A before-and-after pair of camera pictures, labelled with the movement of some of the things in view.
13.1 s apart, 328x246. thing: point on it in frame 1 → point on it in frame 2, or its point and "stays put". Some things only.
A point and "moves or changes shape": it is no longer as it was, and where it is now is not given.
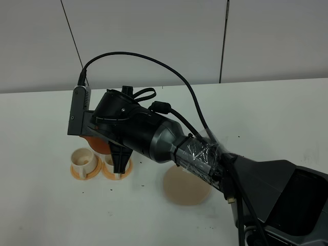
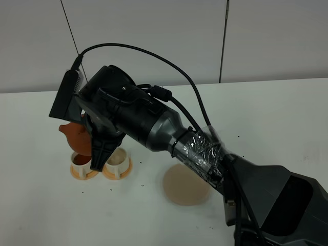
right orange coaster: [111, 176] stays put
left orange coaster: [88, 175] stays put
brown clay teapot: [98, 144] moves or changes shape
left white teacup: [85, 160] stays put
